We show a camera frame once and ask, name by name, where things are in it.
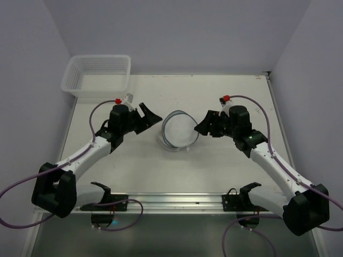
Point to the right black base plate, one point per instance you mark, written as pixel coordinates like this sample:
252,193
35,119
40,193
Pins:
231,203

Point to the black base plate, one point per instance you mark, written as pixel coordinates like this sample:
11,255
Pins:
231,203
122,206

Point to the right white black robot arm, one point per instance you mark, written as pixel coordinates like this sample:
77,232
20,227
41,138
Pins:
301,204

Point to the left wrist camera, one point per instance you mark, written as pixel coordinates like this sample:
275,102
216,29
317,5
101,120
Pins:
127,101

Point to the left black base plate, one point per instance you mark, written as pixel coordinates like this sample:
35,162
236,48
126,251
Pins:
122,206

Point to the aluminium mounting rail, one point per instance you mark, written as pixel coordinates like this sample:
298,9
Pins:
171,202

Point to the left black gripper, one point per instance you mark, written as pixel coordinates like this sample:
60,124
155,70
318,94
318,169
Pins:
139,121

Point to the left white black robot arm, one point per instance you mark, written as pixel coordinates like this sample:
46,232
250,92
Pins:
66,173

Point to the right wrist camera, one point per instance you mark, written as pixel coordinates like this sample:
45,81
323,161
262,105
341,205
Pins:
226,104

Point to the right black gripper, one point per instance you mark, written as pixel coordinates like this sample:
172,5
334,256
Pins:
215,126

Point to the white plastic mesh basket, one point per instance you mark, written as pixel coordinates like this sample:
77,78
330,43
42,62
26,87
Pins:
97,76

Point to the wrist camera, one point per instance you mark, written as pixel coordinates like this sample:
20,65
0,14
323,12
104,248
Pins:
226,104
127,101

